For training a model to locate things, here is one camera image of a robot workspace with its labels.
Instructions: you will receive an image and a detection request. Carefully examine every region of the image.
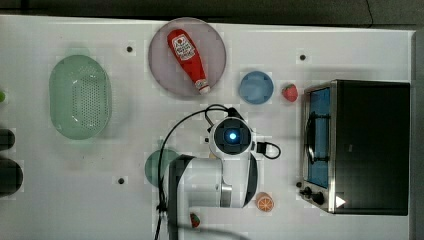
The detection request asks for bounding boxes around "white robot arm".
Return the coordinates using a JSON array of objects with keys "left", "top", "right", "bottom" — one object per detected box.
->
[{"left": 164, "top": 117, "right": 258, "bottom": 240}]

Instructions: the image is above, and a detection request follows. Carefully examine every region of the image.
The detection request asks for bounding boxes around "silver toaster oven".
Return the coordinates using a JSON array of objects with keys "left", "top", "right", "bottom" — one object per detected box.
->
[{"left": 297, "top": 80, "right": 411, "bottom": 216}]

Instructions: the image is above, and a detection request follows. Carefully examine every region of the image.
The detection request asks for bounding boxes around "blue plastic bowl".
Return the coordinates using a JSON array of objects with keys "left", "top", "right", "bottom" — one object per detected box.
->
[{"left": 239, "top": 71, "right": 274, "bottom": 105}]

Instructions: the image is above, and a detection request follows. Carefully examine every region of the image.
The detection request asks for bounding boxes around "grey round plate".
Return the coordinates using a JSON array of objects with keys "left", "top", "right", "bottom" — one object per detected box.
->
[{"left": 148, "top": 17, "right": 226, "bottom": 97}]

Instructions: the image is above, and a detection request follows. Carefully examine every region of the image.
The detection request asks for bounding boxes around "green mug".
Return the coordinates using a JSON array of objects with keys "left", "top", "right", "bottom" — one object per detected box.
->
[{"left": 145, "top": 140, "right": 179, "bottom": 187}]

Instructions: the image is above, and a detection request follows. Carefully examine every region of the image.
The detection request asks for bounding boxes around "red plush ketchup bottle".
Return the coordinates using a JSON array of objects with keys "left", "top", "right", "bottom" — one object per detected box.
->
[{"left": 167, "top": 29, "right": 211, "bottom": 95}]

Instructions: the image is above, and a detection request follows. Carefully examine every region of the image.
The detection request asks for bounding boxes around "red toy strawberry by bowl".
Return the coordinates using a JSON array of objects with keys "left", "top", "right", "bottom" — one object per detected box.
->
[{"left": 282, "top": 84, "right": 299, "bottom": 102}]

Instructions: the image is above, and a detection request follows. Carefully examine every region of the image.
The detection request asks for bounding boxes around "orange toy half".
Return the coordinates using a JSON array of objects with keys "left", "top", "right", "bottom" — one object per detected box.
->
[{"left": 256, "top": 192, "right": 274, "bottom": 212}]

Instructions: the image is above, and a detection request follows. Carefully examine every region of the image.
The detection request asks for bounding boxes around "red toy strawberry near edge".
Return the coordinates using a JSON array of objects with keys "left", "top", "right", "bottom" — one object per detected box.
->
[{"left": 190, "top": 213, "right": 201, "bottom": 228}]

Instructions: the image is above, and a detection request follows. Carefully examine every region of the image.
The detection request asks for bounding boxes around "green plastic colander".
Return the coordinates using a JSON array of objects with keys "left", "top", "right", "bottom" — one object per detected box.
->
[{"left": 49, "top": 55, "right": 112, "bottom": 140}]

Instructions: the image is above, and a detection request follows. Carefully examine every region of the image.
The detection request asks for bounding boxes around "green toy fruit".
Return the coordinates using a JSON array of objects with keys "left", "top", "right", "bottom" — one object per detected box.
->
[{"left": 0, "top": 91, "right": 6, "bottom": 103}]

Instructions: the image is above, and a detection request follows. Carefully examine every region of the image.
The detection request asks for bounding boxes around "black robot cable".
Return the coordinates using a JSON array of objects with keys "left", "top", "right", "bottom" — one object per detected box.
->
[{"left": 153, "top": 103, "right": 282, "bottom": 240}]

